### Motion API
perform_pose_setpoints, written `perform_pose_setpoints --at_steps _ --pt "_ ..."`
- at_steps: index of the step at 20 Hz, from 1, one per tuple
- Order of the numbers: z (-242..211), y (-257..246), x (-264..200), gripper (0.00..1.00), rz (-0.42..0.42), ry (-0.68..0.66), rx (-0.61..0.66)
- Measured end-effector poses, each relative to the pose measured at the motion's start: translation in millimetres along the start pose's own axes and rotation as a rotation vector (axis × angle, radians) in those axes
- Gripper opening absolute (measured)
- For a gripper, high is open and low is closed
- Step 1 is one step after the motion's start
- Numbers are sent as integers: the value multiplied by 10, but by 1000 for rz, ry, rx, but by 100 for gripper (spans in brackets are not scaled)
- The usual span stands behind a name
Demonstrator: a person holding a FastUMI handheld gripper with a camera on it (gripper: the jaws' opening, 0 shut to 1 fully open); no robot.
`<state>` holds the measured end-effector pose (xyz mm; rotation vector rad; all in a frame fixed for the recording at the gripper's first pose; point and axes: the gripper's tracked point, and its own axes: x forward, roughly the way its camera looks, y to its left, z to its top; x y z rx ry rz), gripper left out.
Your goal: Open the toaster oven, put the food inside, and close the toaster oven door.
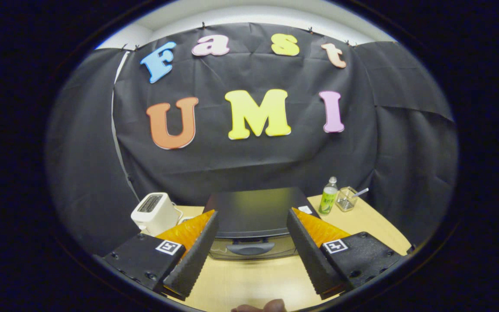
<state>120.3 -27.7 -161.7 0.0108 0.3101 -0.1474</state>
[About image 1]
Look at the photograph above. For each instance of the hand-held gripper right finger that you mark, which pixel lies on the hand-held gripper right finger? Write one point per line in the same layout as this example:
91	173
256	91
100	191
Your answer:
308	255

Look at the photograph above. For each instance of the black toaster oven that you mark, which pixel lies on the black toaster oven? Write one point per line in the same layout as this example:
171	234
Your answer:
254	208

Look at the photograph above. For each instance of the plastic bottle with green label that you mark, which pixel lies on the plastic bottle with green label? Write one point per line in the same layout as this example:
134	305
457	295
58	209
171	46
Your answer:
328	201

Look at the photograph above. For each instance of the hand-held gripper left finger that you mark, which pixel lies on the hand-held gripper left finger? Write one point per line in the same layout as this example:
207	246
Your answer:
193	260

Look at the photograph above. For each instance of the clear glass container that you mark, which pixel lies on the clear glass container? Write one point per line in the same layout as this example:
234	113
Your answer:
346	200

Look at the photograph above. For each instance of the black backdrop cloth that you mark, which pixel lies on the black backdrop cloth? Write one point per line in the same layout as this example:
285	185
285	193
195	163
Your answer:
254	164

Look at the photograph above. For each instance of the white pop-up toaster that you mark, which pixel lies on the white pop-up toaster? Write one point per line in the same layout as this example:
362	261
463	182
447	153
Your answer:
154	214

